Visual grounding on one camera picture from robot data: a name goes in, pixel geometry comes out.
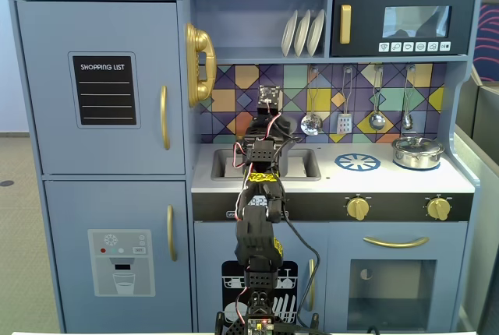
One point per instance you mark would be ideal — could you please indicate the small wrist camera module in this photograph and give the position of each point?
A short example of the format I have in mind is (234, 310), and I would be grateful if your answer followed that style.
(270, 91)

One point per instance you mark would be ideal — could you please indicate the white toy plate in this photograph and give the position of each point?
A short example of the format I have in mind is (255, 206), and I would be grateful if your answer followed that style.
(302, 33)
(316, 33)
(289, 35)

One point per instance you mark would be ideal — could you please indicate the gold toy telephone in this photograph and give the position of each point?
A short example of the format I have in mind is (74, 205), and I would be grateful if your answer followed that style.
(202, 66)

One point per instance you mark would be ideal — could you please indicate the blue wooden play kitchen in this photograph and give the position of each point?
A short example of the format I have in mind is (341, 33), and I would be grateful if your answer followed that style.
(390, 185)

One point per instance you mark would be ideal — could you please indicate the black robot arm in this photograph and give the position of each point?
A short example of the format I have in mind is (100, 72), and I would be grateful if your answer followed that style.
(257, 241)

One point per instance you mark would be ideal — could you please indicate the black shopping list chalkboard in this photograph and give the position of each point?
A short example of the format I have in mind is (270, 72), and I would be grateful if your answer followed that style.
(103, 93)

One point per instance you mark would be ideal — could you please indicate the blue dishwasher door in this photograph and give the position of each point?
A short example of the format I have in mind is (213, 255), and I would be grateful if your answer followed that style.
(210, 253)

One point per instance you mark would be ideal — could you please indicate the blue fridge door with chalkboard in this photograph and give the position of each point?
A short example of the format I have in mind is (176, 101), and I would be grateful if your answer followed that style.
(47, 78)

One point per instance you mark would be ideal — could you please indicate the black toy microwave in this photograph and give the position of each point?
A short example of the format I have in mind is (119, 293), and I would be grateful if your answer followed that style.
(366, 19)

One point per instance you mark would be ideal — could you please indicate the steel ladle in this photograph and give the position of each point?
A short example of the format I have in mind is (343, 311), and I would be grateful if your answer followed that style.
(377, 120)

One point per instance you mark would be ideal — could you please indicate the gray sink basin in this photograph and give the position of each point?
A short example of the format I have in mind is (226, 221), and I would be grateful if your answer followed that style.
(304, 165)

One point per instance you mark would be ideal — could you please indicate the blue oven door with window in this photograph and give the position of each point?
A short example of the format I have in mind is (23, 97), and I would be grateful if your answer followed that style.
(339, 272)

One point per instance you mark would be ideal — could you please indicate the shiny steel pot lid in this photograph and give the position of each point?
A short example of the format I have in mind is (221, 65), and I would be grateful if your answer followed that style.
(417, 143)

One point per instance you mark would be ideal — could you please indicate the round floor socket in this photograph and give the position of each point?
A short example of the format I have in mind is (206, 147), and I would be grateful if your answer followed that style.
(6, 183)

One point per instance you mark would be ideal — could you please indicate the blue freezer door with dispenser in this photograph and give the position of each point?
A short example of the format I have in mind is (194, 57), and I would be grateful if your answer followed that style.
(70, 214)

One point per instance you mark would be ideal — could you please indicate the steel spoon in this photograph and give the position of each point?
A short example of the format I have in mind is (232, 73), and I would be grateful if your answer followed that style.
(407, 120)

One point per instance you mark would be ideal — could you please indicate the gray desk divider with rounded corner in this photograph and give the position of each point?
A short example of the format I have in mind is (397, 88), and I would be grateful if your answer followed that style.
(479, 124)

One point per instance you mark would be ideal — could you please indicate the steel skimmer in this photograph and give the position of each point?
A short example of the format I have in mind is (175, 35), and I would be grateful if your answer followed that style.
(311, 124)

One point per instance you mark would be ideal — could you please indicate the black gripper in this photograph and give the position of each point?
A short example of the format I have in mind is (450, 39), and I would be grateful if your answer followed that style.
(260, 128)

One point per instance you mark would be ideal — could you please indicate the steel slotted spatula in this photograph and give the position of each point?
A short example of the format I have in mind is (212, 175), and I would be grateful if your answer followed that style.
(344, 124)

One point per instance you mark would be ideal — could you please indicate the gold stove knob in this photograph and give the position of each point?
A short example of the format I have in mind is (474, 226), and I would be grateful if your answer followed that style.
(439, 207)
(358, 207)

